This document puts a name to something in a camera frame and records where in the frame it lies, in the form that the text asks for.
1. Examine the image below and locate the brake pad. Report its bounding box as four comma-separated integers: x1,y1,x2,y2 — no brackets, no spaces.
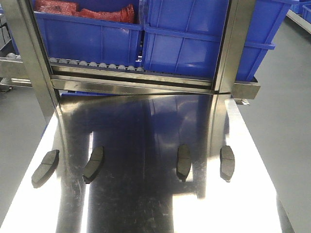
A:
176,144,191,182
83,146,105,184
31,150,59,188
220,146,235,183

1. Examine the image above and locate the roller conveyor track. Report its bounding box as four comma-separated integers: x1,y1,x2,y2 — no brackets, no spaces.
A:
49,57,145,72

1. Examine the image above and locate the right blue plastic bin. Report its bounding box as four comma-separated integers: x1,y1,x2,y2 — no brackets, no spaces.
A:
142,0,294,81

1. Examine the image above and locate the blue plastic bin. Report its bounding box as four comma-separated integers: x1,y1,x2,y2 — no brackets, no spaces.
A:
34,0,143,66
142,0,294,81

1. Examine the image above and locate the left blue plastic bin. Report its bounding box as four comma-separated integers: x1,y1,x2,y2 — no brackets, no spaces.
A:
34,0,143,66

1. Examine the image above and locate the red plastic bag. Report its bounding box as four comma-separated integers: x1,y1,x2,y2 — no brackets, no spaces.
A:
34,0,136,24

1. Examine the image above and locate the stainless steel rack frame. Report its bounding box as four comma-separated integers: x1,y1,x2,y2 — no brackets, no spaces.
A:
0,0,260,121

